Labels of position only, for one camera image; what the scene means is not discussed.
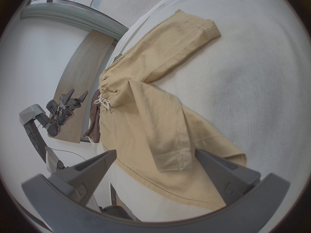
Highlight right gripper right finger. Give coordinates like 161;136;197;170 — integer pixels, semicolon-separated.
194;149;261;206

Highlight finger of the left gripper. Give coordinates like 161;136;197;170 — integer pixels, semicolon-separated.
61;89;75;102
77;90;89;104

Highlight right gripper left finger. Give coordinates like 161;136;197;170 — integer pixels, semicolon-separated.
50;150;117;206

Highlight grey-green curtain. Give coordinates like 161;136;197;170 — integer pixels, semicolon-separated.
20;0;130;43

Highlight brown garment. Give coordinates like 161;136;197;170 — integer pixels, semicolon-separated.
83;90;104;144

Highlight tan shorts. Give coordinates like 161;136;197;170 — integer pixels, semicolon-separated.
98;9;247;208

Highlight bed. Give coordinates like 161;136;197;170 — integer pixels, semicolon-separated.
49;0;311;221

